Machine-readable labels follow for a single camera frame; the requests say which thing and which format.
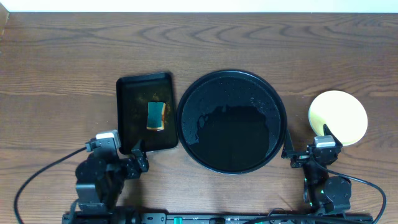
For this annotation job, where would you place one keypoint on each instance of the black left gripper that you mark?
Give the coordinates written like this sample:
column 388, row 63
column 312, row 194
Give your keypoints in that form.
column 137, row 162

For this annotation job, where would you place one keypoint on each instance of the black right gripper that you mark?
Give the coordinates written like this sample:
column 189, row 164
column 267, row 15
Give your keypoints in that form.
column 302, row 157

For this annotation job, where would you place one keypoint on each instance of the orange green scrub sponge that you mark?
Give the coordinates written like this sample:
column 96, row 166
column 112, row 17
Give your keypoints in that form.
column 156, row 116

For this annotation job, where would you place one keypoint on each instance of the yellow plate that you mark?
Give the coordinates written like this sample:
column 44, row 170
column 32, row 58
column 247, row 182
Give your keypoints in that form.
column 344, row 115

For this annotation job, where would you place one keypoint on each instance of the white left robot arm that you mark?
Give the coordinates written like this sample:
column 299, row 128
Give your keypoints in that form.
column 100, row 182

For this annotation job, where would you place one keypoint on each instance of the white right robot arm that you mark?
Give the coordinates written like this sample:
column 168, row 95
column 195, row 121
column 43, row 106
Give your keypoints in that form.
column 327, row 195

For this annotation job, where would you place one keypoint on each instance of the black rectangular tray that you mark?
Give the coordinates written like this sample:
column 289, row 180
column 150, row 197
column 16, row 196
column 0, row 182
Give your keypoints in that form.
column 133, row 95

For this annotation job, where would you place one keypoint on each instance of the round black tray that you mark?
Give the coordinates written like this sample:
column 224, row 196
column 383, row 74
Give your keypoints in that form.
column 231, row 121

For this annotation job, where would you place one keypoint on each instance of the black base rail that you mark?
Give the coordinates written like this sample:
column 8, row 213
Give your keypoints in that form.
column 217, row 219

